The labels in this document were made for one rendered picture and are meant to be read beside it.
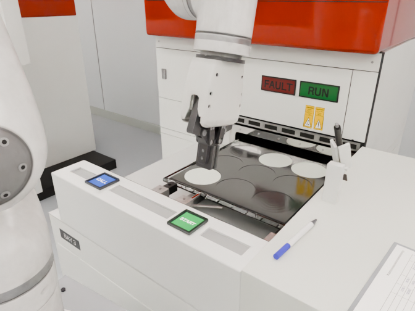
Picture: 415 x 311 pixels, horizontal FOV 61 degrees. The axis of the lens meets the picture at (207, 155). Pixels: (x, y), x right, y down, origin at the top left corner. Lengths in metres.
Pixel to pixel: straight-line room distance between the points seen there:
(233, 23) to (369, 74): 0.59
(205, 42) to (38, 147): 0.28
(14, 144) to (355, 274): 0.49
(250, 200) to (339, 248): 0.29
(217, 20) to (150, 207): 0.40
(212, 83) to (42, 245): 0.30
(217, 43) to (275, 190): 0.50
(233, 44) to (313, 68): 0.59
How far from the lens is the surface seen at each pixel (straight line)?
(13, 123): 0.32
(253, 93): 1.18
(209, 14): 0.52
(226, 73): 0.52
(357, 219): 0.73
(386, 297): 0.58
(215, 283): 0.63
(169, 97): 1.43
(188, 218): 0.68
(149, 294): 0.81
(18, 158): 0.32
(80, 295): 0.70
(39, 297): 0.48
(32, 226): 0.45
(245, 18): 0.52
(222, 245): 0.63
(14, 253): 0.43
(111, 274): 0.90
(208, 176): 0.96
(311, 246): 0.63
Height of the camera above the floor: 1.35
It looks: 24 degrees down
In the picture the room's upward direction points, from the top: straight up
